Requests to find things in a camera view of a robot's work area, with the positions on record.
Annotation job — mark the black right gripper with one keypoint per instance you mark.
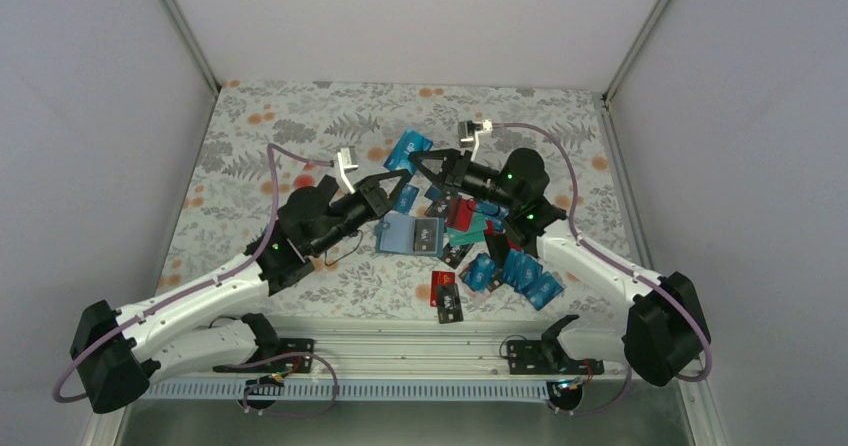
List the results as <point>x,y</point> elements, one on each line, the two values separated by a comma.
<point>447,156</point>

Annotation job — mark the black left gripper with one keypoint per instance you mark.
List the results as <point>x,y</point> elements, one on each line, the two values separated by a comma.
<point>375,200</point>

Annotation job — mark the red card with black stripe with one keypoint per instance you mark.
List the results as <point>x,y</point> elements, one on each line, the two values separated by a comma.
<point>461,215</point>

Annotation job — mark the teal leather card holder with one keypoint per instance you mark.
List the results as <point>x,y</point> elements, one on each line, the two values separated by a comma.
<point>394,235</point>

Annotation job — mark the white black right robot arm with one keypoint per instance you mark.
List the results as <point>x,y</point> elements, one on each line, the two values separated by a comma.
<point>664,335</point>

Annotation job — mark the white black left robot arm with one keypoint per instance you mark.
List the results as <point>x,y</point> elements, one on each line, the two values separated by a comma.
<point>111,377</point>

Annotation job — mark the blue card front left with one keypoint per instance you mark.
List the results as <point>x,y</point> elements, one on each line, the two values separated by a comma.
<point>406,199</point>

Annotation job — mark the blue card near holder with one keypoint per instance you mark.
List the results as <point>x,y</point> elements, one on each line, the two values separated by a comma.
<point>411,141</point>

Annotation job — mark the teal green card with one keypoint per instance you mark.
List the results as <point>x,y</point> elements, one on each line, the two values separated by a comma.
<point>474,234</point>

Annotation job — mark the white card with red circle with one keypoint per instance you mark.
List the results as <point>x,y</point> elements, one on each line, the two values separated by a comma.
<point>305,178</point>

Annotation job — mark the black card with chip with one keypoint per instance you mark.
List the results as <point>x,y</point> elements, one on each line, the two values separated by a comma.
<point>453,255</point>

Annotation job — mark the red yellow logo card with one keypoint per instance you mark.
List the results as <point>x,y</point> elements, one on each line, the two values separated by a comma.
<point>439,279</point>

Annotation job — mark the blue card pile front right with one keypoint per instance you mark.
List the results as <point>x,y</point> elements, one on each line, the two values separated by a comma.
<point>523,273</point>

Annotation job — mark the floral patterned table mat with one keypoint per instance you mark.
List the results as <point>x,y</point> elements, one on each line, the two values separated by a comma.
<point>229,197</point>

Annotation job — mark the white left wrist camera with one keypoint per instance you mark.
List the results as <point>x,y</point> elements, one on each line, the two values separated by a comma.
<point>346,162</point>

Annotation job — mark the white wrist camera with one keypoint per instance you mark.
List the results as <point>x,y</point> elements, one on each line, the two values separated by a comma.
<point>346,162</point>
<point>470,131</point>

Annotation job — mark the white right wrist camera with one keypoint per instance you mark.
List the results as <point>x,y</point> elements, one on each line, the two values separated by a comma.
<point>470,131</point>

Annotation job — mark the aluminium rail frame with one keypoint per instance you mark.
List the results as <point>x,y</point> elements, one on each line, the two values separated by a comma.
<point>357,349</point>

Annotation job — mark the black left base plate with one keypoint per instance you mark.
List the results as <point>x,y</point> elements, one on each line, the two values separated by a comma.
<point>290,355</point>

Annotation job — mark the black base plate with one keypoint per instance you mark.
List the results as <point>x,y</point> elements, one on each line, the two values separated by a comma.
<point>290,355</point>
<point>543,357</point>

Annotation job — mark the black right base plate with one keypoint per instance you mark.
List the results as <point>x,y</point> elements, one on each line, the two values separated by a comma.
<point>543,357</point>

